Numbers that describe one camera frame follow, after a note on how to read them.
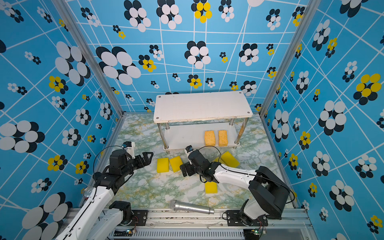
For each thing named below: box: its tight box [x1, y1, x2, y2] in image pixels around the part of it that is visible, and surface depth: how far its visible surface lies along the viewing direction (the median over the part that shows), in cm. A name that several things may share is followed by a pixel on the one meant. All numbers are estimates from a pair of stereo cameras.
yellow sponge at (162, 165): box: [156, 157, 170, 173], surface depth 92 cm
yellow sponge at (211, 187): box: [204, 181, 218, 194], surface depth 84 cm
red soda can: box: [83, 186, 94, 200], surface depth 74 cm
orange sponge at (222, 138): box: [218, 130, 228, 147], surface depth 96 cm
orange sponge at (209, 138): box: [204, 130, 216, 147], surface depth 96 cm
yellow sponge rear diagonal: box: [221, 151, 240, 168], surface depth 97 cm
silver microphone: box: [169, 199, 215, 215], surface depth 75 cm
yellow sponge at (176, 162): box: [169, 155, 183, 173], surface depth 93 cm
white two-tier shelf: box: [153, 91, 253, 150], surface depth 82 cm
